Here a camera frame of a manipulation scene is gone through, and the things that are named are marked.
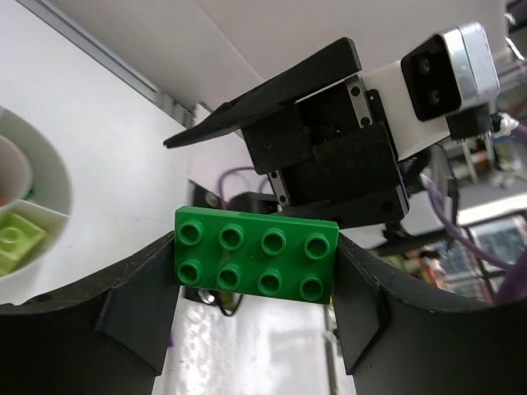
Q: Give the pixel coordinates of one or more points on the green 2x4 lego brick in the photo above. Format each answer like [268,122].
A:
[272,256]

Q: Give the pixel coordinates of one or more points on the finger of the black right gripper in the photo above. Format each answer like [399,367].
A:
[331,64]

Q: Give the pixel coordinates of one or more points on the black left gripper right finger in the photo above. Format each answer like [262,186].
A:
[400,335]

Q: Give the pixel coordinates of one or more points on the white round divided container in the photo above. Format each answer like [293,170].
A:
[34,182]

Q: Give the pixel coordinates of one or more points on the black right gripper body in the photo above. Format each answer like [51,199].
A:
[330,157]

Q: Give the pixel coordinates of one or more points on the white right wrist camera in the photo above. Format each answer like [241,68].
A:
[448,74]

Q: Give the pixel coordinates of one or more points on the lime green lego brick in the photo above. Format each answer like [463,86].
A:
[18,238]

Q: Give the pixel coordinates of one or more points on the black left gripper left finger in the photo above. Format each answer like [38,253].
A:
[107,333]

